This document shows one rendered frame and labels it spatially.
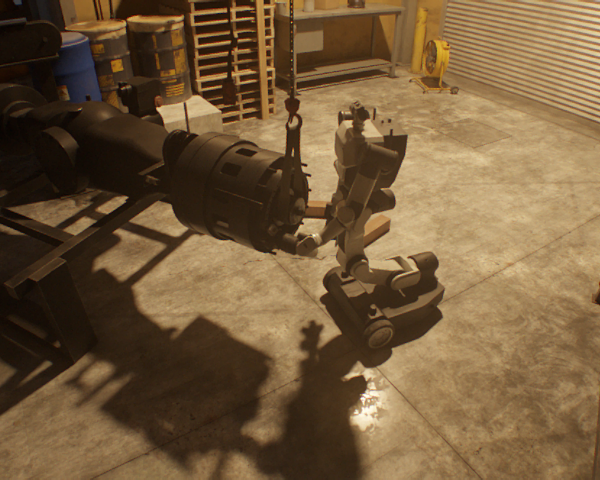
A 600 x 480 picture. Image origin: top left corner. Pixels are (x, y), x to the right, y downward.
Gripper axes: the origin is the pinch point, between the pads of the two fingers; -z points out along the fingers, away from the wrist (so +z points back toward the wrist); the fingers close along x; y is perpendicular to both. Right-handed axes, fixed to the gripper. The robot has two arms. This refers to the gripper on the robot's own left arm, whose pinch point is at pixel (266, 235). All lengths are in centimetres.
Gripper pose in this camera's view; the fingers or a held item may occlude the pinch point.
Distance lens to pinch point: 216.3
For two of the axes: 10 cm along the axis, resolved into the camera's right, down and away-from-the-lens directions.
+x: 4.9, -7.4, 4.5
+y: -1.8, -5.9, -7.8
